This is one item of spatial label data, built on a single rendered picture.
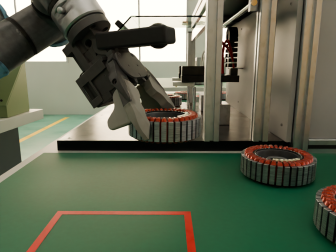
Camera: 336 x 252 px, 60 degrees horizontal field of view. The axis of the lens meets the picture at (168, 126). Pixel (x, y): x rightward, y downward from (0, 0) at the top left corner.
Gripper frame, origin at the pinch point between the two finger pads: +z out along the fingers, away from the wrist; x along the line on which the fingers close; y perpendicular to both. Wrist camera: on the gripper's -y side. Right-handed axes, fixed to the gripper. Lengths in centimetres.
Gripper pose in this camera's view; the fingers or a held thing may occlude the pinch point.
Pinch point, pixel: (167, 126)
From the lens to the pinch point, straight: 45.0
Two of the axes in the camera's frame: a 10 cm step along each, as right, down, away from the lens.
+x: -3.4, 2.1, -9.2
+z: 5.6, 8.3, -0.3
